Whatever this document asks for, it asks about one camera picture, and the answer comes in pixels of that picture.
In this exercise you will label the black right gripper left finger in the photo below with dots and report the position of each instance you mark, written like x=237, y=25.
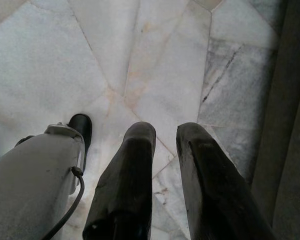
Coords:
x=130, y=180

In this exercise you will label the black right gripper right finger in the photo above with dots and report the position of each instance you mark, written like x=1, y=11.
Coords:
x=210, y=185

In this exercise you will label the black right robot foot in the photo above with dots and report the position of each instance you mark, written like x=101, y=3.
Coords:
x=83, y=130

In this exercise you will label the dark brown furniture panel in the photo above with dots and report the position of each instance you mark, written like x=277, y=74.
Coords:
x=285, y=120

